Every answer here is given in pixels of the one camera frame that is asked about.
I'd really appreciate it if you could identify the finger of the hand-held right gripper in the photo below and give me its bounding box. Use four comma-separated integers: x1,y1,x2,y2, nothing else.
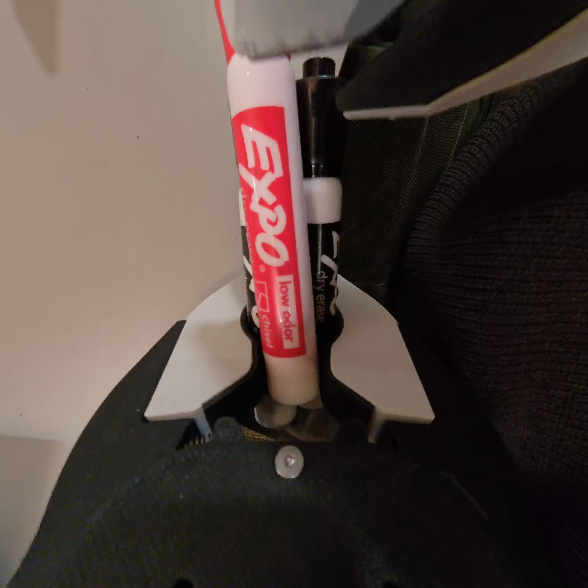
342,21,588,121
232,0,402,61

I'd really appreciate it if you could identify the person's black clothing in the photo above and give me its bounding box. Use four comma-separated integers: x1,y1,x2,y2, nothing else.
337,0,588,588

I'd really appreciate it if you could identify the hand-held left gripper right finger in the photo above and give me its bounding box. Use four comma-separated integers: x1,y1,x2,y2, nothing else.
324,275,435,423

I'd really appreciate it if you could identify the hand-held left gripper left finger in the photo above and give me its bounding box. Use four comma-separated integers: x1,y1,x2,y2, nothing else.
144,271,258,422

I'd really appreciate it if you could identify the red dry erase marker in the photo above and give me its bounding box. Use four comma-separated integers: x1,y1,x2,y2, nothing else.
213,0,320,406

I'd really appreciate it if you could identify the black dry erase marker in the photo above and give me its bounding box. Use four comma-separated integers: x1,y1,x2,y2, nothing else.
294,56,345,414
236,184,295,428

